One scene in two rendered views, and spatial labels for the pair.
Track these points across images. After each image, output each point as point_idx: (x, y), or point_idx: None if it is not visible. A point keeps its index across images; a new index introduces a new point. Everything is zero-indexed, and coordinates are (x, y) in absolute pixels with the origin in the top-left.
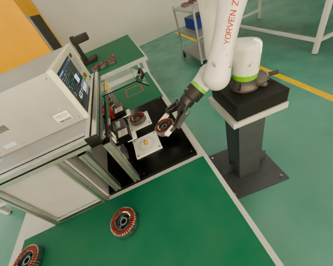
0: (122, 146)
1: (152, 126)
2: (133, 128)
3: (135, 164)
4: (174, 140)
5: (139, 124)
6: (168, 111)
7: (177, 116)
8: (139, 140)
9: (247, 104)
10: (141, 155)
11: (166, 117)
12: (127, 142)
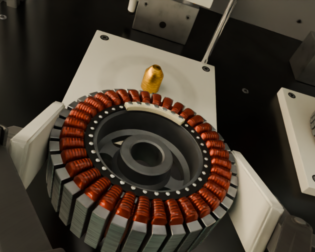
0: (183, 2)
1: (268, 178)
2: (299, 105)
3: (79, 25)
4: (38, 213)
5: (314, 124)
6: (280, 239)
7: None
8: (196, 80)
9: None
10: (93, 42)
11: (239, 218)
12: (223, 61)
